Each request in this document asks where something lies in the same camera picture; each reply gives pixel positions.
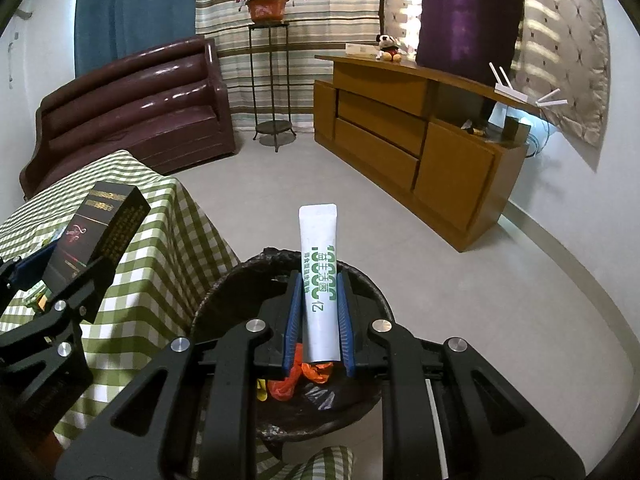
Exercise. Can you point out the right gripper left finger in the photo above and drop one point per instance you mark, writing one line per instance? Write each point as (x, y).
(217, 392)

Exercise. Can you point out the striped curtain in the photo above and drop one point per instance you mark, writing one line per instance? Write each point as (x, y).
(317, 28)

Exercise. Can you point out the white flat box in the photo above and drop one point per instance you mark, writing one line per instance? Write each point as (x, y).
(361, 50)

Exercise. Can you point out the wooden TV cabinet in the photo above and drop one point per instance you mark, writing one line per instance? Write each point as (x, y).
(422, 136)

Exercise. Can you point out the green checkered tablecloth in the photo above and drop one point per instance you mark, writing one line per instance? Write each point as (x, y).
(175, 255)

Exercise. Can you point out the blue curtain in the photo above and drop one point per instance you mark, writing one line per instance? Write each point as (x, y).
(106, 30)

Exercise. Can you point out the white wifi router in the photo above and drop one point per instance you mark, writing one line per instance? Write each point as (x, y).
(504, 87)

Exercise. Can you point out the white green-lettered tube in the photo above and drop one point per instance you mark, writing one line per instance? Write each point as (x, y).
(317, 229)

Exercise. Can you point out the orange trash in bin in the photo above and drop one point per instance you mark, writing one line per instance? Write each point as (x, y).
(318, 374)

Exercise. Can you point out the small dark box on cabinet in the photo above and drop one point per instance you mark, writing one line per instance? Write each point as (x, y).
(515, 131)

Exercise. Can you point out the black carton box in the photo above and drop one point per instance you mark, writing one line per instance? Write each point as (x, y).
(103, 225)

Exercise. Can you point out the black trash bin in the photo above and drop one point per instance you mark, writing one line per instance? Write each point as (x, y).
(250, 290)

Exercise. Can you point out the dark red leather sofa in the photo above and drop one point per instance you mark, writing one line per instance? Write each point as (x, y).
(167, 106)

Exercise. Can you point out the dark purple curtain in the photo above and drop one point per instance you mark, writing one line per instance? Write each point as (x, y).
(468, 37)

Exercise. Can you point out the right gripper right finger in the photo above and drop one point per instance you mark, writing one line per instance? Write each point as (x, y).
(424, 436)

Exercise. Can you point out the black metal plant stand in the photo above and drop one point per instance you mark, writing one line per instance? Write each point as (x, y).
(273, 126)

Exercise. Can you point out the Mickey Mouse plush toy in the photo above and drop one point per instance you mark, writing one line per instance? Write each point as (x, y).
(388, 49)

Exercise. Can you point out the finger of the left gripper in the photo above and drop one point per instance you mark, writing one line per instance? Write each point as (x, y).
(23, 273)
(64, 311)

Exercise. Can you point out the patterned beige curtain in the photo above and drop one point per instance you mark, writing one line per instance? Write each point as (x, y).
(561, 44)

